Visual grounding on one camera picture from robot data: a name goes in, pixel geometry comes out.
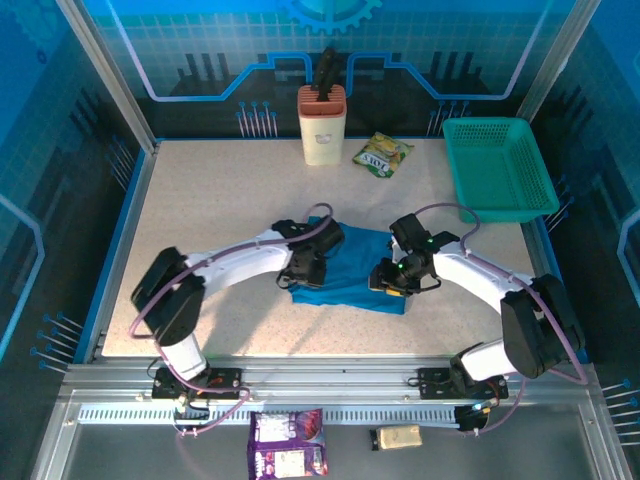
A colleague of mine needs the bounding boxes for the aluminium front rail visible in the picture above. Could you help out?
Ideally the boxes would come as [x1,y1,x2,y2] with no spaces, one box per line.
[57,354,604,402]

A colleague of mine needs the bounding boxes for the beige wrapped packet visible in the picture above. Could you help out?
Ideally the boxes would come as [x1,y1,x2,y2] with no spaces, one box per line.
[369,424,424,452]

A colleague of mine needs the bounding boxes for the green yellow snack bag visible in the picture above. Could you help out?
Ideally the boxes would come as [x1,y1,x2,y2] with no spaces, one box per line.
[352,131,415,180]

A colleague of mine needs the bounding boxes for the green plastic basket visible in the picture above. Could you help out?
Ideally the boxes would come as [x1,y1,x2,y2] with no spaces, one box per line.
[442,117,560,225]

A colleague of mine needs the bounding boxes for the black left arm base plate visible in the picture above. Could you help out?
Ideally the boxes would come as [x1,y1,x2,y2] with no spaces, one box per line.
[151,367,250,401]

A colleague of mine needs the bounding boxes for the purple snack bag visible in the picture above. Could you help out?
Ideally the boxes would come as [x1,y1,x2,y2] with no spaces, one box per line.
[247,408,330,478]

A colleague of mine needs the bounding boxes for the black knife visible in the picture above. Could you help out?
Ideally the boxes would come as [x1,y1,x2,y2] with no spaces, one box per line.
[310,46,344,101]

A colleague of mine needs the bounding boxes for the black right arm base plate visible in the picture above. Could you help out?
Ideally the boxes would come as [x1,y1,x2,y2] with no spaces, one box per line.
[417,367,509,401]

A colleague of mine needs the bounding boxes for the white slotted cable duct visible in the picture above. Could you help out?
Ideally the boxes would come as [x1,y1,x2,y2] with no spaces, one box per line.
[78,405,462,427]

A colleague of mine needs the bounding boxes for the beige knife block orange top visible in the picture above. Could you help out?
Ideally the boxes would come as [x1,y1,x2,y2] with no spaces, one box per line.
[297,83,348,167]

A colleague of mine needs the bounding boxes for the blue t-shirt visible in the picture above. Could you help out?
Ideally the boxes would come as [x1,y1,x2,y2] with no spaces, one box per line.
[290,215,412,316]

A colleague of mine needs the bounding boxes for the aluminium frame post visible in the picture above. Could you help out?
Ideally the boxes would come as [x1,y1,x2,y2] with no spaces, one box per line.
[54,0,161,154]
[516,0,605,121]

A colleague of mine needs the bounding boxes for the black connector box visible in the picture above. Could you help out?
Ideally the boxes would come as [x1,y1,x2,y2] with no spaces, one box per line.
[453,403,489,434]

